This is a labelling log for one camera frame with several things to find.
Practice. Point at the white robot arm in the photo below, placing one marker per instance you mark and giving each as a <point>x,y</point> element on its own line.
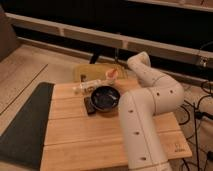
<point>159,93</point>

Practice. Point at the dark round bowl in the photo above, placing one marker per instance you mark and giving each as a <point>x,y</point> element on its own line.
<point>105,98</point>

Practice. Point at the orange pink toy item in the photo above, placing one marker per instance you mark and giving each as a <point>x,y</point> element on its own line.
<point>111,74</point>

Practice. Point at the yellow cutting board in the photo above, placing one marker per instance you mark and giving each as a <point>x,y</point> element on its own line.
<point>97,71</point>

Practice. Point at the dark brown rectangular block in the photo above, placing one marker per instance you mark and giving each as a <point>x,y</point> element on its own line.
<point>89,107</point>

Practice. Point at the dark green floor mat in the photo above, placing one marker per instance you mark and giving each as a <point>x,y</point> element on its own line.
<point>23,140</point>

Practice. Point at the white metal rail frame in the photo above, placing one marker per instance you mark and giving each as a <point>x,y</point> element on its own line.
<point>202,60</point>

